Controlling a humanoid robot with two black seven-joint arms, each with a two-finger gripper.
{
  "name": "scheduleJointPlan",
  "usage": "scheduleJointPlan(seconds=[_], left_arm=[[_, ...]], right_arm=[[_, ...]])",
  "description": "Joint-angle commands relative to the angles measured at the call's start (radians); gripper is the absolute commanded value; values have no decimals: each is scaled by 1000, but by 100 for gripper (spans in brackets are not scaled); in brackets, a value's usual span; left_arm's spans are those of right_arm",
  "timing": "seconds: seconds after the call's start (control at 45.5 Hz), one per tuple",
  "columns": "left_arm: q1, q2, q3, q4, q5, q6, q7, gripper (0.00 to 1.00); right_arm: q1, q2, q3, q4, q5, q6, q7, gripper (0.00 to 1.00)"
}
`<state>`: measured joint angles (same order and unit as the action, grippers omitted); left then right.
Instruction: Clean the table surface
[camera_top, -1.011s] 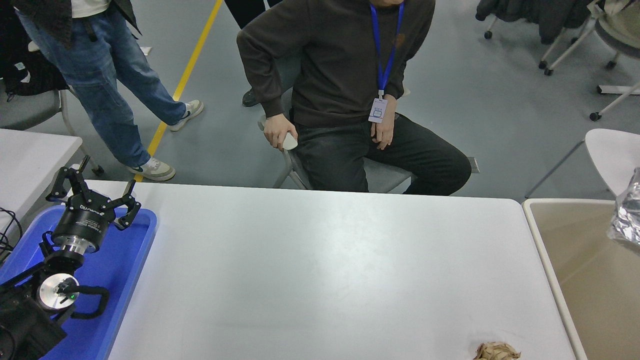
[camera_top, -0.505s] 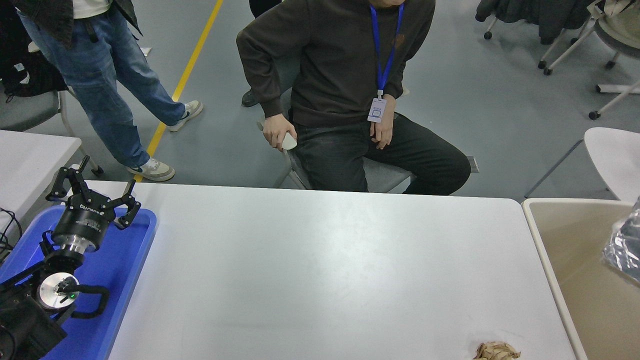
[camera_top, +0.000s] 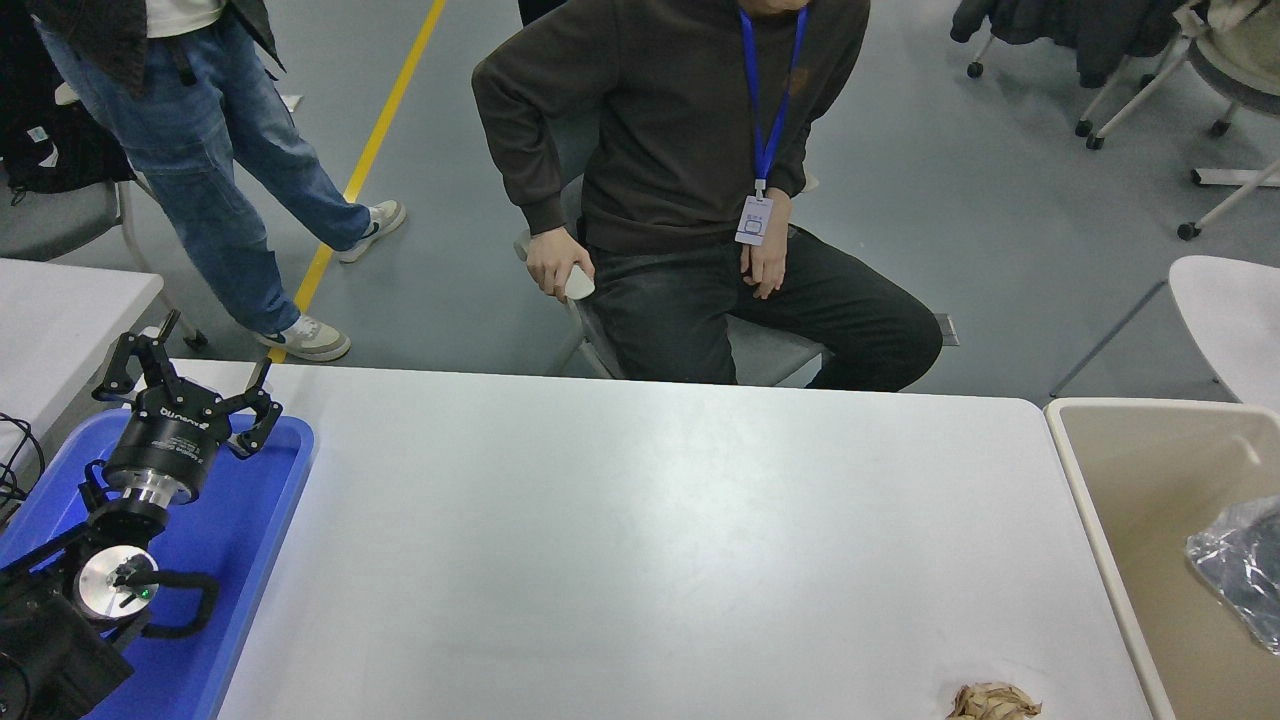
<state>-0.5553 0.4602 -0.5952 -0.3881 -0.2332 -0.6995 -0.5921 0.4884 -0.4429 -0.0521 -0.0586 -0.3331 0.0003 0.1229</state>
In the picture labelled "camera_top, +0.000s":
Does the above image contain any crumpled tan paper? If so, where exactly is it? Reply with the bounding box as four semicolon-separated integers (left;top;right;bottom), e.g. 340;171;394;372
947;683;1043;720

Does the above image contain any white-frame chair beige cushion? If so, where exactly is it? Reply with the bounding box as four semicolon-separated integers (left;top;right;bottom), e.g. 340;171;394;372
1087;0;1280;151

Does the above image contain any foil tray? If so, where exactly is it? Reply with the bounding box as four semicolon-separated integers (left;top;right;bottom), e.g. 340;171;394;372
1185;495;1280;656

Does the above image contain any blue lanyard with badge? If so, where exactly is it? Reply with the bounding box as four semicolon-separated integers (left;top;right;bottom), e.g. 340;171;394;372
733;0;811;248

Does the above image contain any person's right hand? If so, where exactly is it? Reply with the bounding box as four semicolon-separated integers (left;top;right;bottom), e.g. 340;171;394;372
525;228;597;299

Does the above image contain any white-legged chair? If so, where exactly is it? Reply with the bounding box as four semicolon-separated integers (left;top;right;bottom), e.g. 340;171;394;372
966;35;1136;139

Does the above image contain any white chair base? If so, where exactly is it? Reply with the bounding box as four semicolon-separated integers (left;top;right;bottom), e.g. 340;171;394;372
1178;160;1280;241

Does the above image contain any dark jacket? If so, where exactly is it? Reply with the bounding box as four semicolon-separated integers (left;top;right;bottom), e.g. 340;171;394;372
950;0;1196;89

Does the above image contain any white chair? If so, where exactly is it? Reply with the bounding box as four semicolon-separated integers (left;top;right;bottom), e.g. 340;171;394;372
1048;255;1280;411

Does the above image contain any black bag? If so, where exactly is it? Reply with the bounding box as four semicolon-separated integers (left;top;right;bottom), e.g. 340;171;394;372
0;20;137;196

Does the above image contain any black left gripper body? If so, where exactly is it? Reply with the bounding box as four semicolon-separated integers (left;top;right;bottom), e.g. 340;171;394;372
102;385;238;498

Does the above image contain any grey office chair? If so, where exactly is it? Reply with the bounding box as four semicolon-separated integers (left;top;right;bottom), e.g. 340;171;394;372
513;100;831;389

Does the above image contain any black cable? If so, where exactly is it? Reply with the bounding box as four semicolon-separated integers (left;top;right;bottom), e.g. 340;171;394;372
0;413;46;526

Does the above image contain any white side table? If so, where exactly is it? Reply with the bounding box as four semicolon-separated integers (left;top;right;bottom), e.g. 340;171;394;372
0;258;165;471

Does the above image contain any large pale bin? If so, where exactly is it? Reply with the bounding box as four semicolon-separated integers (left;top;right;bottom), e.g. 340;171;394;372
1043;397;1280;720

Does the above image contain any person's left hand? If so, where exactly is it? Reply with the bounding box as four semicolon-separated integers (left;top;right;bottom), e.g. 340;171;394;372
742;188;795;300

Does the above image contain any grey chair with castors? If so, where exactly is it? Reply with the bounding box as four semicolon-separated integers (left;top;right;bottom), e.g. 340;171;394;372
0;60;209;351

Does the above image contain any blue plastic tray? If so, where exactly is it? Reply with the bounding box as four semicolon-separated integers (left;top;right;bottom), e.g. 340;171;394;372
0;408;315;720

